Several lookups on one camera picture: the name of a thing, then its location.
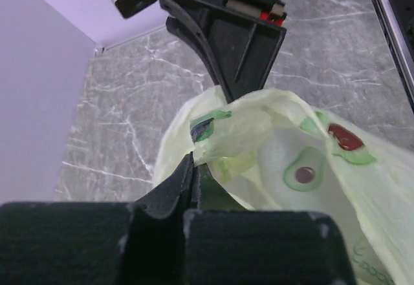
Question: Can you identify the pale green avocado plastic bag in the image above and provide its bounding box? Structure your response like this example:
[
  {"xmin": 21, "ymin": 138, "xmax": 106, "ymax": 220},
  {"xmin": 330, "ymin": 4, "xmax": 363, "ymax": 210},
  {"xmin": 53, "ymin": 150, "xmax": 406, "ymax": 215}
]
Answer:
[{"xmin": 152, "ymin": 87, "xmax": 413, "ymax": 284}]

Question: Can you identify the aluminium mounting rail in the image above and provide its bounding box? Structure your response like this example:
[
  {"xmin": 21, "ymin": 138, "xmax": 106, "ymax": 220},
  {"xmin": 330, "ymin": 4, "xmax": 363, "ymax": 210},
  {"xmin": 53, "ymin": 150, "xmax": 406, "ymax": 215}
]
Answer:
[{"xmin": 372, "ymin": 0, "xmax": 413, "ymax": 105}]

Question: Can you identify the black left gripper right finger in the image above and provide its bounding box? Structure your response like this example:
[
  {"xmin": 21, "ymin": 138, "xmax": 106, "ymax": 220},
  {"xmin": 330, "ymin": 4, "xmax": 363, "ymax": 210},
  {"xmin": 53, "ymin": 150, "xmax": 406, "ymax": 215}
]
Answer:
[{"xmin": 183, "ymin": 165, "xmax": 356, "ymax": 284}]

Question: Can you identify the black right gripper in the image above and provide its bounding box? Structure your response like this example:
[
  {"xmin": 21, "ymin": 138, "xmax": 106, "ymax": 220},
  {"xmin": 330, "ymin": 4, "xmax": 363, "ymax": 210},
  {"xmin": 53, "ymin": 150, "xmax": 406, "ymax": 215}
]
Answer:
[{"xmin": 160, "ymin": 0, "xmax": 287, "ymax": 103}]

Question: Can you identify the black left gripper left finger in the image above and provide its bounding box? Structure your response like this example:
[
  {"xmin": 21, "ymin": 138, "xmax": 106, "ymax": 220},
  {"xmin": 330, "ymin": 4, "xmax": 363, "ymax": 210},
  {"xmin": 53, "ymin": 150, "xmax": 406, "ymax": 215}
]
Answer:
[{"xmin": 1, "ymin": 154, "xmax": 194, "ymax": 284}]

